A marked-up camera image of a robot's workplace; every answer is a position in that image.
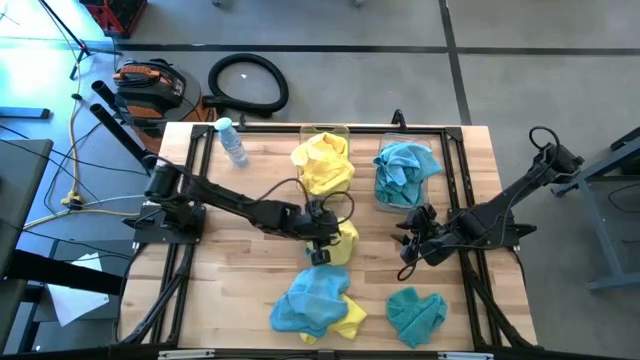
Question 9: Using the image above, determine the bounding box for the grey metal stand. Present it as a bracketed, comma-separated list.
[551, 127, 640, 292]

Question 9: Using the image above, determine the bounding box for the white paper sheet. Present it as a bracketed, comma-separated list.
[47, 252, 111, 327]

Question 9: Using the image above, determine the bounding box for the black vacuum wand tube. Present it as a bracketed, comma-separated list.
[89, 102, 157, 164]
[90, 79, 132, 126]

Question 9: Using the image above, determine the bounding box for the yellow extension cord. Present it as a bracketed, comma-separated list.
[59, 84, 87, 210]

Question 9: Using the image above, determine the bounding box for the teal microfiber towel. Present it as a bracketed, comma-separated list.
[385, 286, 449, 350]
[374, 172, 427, 209]

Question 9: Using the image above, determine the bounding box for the clear plastic water bottle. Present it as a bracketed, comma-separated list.
[213, 116, 250, 169]

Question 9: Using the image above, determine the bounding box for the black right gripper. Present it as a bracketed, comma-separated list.
[391, 217, 441, 265]

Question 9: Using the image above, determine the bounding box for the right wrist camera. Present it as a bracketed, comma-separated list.
[402, 202, 427, 225]

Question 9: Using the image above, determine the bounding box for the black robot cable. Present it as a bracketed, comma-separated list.
[528, 125, 562, 166]
[396, 239, 454, 282]

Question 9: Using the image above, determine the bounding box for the silver metal bracket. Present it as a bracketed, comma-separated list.
[437, 351, 495, 360]
[157, 348, 217, 360]

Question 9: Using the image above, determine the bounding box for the black tripod stand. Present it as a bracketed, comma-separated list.
[37, 0, 123, 81]

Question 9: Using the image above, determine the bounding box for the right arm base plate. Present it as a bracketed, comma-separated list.
[449, 219, 539, 251]

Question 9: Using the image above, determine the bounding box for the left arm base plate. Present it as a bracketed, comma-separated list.
[122, 199, 207, 246]

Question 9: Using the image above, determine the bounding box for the black side table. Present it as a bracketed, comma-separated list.
[0, 239, 126, 360]

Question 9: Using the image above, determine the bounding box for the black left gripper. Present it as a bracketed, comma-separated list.
[297, 212, 345, 266]

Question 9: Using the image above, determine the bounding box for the grey desk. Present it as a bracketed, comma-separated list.
[0, 138, 55, 274]

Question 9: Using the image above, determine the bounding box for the grey metal bar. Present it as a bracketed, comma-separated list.
[0, 106, 52, 120]

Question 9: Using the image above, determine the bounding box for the clear plastic basket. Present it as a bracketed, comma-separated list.
[372, 131, 434, 215]
[298, 123, 352, 202]

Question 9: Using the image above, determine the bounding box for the orange black shop vacuum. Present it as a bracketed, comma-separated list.
[110, 57, 217, 154]

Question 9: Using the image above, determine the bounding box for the black vacuum hose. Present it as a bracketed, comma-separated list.
[202, 52, 291, 119]

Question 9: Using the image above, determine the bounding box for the light blue microfiber towel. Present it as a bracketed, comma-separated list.
[372, 141, 444, 187]
[269, 264, 352, 339]

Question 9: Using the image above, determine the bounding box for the yellow microfiber towel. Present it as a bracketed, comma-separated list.
[305, 219, 360, 267]
[298, 293, 368, 346]
[298, 155, 357, 199]
[289, 131, 350, 169]

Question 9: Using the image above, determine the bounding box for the red tool crate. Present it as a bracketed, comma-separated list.
[78, 0, 149, 39]

